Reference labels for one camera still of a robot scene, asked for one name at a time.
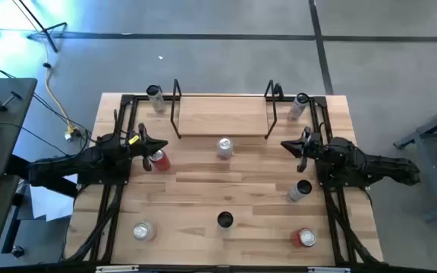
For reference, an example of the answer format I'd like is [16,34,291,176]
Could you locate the silver metal bracket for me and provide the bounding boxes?
[307,266,352,273]
[95,265,140,273]

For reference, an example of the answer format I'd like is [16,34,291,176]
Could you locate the tall slim white can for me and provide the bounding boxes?
[286,92,310,123]
[286,179,313,203]

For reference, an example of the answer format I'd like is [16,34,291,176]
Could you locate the wooden shelf board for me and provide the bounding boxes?
[178,96,270,137]

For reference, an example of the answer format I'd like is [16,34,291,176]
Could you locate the black metal shelf side frame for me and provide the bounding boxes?
[169,78,184,140]
[263,79,278,140]

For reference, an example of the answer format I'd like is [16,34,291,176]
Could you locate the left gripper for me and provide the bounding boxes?
[137,122,169,173]

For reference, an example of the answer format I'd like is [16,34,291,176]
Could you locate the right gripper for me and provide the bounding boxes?
[280,126,314,174]

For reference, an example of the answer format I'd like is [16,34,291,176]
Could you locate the black desk base frame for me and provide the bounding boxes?
[0,153,80,256]

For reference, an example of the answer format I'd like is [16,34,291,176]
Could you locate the yellow cable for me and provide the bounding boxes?
[11,0,76,132]

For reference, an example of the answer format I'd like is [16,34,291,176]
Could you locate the black frame clamp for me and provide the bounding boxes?
[273,82,285,102]

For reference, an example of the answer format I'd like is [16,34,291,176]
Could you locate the yellow-white power plug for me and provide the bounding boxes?
[64,126,82,143]

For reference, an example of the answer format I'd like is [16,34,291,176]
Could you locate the short silver can red print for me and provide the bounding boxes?
[132,220,158,243]
[216,136,235,160]

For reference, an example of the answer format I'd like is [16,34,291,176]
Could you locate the black tripod stand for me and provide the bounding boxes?
[16,0,69,54]

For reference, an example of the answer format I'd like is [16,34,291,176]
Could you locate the black T-handle tool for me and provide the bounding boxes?
[0,90,24,113]

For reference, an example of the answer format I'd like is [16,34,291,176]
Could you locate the black front rail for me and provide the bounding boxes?
[0,260,437,273]

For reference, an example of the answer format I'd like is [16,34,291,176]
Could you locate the red Coca-Cola can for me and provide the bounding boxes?
[149,149,172,172]
[290,227,317,249]

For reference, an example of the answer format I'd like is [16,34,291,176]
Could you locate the white paper sheets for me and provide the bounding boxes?
[28,173,79,223]

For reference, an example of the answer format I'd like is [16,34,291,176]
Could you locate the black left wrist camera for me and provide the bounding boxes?
[126,132,143,149]

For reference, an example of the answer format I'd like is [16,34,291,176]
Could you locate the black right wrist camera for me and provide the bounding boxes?
[309,132,324,151]

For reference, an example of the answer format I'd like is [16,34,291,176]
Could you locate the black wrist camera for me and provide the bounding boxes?
[126,132,143,149]
[309,132,324,151]

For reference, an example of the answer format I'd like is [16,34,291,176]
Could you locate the Celsius Arctic Vibe can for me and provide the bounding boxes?
[216,211,235,231]

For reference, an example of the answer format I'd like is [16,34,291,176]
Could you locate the blue-grey metal cart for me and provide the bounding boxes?
[392,98,437,224]

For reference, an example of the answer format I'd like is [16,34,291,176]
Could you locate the tall white can red print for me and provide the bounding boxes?
[145,84,166,114]

